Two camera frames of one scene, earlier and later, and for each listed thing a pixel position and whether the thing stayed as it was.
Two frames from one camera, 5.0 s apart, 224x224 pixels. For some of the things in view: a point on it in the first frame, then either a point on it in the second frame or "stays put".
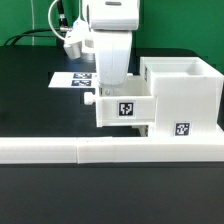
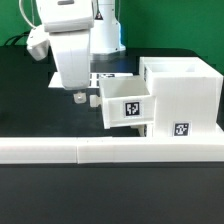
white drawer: x=132 y=105 stays put
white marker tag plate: x=74 y=80 stays put
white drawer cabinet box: x=187 y=95 stays put
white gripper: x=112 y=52 → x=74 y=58
